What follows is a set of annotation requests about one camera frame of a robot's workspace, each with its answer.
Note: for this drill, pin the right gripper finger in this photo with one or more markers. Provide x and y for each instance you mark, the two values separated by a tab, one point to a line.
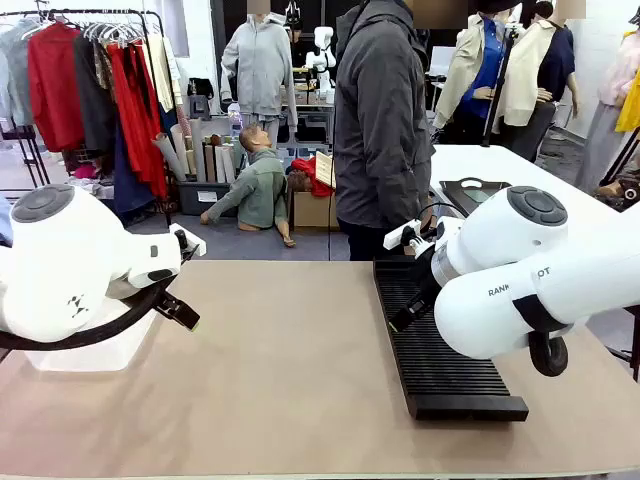
409	236
407	314

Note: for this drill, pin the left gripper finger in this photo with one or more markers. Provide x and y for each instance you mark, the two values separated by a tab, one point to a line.
179	311
184	245

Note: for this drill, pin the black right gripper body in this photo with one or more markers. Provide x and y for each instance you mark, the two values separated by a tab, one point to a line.
429	275

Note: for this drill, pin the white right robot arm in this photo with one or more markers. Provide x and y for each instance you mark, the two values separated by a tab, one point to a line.
500	250

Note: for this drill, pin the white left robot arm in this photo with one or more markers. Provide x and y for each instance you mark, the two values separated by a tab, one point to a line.
60	260

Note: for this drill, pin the grey storage bin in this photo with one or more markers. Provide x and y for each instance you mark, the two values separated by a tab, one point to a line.
200	197

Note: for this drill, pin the black slotted PCB rack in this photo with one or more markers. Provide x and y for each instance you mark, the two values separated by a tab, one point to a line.
450	370

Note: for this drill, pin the navy blue skirt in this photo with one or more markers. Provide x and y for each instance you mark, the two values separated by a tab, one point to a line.
127	180

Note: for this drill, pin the white paper roll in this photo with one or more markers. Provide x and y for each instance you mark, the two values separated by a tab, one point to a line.
169	157

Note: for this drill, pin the clear plastic storage box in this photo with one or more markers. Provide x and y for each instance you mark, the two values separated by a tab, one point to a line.
100	356

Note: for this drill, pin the mannequin torso in green shirt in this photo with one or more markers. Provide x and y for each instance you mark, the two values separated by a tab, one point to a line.
260	190

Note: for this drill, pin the cream paper roll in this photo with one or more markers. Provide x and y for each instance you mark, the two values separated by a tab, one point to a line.
181	147

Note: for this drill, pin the grey paper roll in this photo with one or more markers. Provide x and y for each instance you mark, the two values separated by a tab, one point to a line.
197	147

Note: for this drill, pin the cardboard box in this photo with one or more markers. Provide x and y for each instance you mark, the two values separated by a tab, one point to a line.
310	210

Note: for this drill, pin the wooden board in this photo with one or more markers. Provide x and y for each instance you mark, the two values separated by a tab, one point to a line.
325	169

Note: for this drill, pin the person in grey jacket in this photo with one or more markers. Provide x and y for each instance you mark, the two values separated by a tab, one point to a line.
375	125

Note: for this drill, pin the white table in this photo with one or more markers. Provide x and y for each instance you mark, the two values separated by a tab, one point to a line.
500	162

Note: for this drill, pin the red cloth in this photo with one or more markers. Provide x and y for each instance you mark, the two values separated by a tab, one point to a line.
307	172

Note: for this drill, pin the red dress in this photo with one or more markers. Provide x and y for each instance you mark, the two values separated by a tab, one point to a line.
135	120

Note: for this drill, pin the black handbag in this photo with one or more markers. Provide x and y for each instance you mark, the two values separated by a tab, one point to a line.
200	90

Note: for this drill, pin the dark grey garment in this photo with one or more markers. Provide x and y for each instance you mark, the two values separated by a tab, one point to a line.
95	115

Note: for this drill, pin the mannequin in cream coat blue shirt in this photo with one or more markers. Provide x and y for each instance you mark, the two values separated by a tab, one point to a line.
462	75

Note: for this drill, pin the cream garment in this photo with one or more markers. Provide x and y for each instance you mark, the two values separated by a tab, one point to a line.
162	75

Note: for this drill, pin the black tripod pole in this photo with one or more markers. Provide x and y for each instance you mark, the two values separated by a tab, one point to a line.
500	85

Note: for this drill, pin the low black metal rack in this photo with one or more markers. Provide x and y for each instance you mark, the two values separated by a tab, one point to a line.
25	145

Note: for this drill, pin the mannequin in grey hoodie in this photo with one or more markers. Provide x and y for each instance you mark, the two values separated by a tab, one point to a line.
257	70

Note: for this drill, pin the mannequin in cream jacket navy top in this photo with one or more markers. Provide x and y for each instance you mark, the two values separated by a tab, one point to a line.
525	85

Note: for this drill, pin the white humanoid robot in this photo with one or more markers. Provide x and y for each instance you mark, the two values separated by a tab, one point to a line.
320	57

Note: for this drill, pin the red shirt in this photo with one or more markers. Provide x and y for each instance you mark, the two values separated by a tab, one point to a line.
52	90

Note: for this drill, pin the black metal clothes rack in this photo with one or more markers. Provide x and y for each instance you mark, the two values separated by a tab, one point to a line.
150	30

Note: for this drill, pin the mannequin in pink and yellow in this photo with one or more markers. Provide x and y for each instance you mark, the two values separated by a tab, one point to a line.
607	115

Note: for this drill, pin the light blue-grey garment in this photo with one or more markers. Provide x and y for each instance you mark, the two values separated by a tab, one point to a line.
15	70

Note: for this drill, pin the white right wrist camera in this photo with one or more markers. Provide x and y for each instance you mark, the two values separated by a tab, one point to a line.
397	237

